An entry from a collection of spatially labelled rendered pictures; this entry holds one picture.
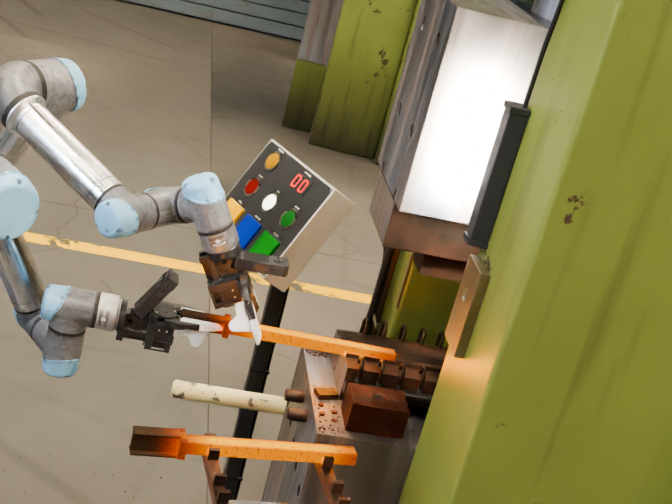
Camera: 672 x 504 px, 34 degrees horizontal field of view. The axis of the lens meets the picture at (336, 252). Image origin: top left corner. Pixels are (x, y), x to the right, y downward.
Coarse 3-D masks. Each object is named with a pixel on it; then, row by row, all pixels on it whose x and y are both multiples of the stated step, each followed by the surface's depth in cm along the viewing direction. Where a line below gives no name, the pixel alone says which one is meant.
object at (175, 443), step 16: (144, 432) 189; (160, 432) 190; (176, 432) 192; (144, 448) 191; (160, 448) 192; (176, 448) 192; (192, 448) 192; (208, 448) 193; (224, 448) 194; (240, 448) 194; (256, 448) 195; (272, 448) 196; (288, 448) 198; (304, 448) 199; (320, 448) 200; (336, 448) 202; (352, 448) 203; (352, 464) 202
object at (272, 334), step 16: (208, 320) 228; (224, 320) 230; (224, 336) 229; (272, 336) 231; (288, 336) 232; (304, 336) 233; (320, 336) 235; (336, 352) 234; (368, 352) 235; (384, 352) 236
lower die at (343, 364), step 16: (336, 336) 246; (352, 336) 244; (368, 336) 248; (352, 352) 234; (400, 352) 240; (416, 352) 244; (432, 352) 246; (336, 368) 240; (352, 368) 229; (368, 368) 231; (416, 368) 236; (432, 368) 237; (336, 384) 237; (384, 384) 232; (416, 384) 232; (432, 384) 233
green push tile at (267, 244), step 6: (264, 234) 274; (270, 234) 273; (258, 240) 274; (264, 240) 273; (270, 240) 272; (276, 240) 270; (252, 246) 275; (258, 246) 273; (264, 246) 272; (270, 246) 271; (276, 246) 269; (258, 252) 272; (264, 252) 271; (270, 252) 270
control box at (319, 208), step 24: (264, 168) 288; (288, 168) 282; (240, 192) 289; (264, 192) 283; (288, 192) 277; (312, 192) 271; (336, 192) 267; (240, 216) 285; (264, 216) 279; (312, 216) 267; (336, 216) 271; (288, 240) 269; (312, 240) 270
